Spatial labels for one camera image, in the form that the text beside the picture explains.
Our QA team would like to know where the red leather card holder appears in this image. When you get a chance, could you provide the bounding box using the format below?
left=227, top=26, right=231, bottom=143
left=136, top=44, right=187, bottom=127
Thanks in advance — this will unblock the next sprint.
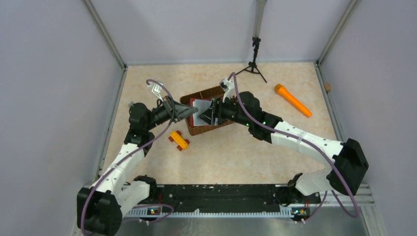
left=190, top=98, right=211, bottom=127

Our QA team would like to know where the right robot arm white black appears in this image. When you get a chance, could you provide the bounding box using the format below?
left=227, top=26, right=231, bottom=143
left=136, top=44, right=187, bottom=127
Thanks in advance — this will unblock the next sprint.
left=199, top=91, right=369, bottom=196

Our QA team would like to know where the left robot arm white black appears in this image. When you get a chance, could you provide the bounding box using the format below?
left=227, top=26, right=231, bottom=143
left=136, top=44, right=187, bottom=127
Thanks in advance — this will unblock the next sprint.
left=77, top=96, right=198, bottom=236

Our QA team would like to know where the brown wicker divided basket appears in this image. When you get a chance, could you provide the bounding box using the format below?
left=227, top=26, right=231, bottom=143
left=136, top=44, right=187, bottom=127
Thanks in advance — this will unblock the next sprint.
left=179, top=85, right=237, bottom=137

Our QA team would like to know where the orange toy car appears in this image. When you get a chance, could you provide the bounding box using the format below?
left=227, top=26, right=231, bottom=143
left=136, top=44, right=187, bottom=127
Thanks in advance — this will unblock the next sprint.
left=169, top=130, right=190, bottom=151

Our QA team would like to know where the black tripod stand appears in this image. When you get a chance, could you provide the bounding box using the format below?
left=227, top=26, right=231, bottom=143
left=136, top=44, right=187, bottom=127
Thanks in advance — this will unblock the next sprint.
left=236, top=37, right=267, bottom=83

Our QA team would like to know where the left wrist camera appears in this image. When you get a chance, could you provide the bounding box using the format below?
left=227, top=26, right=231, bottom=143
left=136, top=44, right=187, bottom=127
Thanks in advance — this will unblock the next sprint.
left=147, top=79, right=170, bottom=101

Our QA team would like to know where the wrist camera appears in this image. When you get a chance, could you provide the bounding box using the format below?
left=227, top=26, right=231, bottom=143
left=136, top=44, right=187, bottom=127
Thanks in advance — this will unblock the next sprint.
left=147, top=79, right=170, bottom=101
left=219, top=78, right=236, bottom=102

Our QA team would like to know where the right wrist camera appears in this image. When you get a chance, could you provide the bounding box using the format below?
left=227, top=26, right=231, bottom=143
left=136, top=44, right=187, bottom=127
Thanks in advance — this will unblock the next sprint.
left=219, top=78, right=236, bottom=102

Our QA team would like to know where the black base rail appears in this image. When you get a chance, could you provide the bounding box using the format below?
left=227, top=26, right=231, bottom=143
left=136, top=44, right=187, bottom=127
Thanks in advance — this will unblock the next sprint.
left=130, top=184, right=310, bottom=218

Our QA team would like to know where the small brown wall block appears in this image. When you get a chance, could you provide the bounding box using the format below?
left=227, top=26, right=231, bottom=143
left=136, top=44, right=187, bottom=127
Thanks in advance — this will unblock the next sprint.
left=324, top=83, right=331, bottom=92

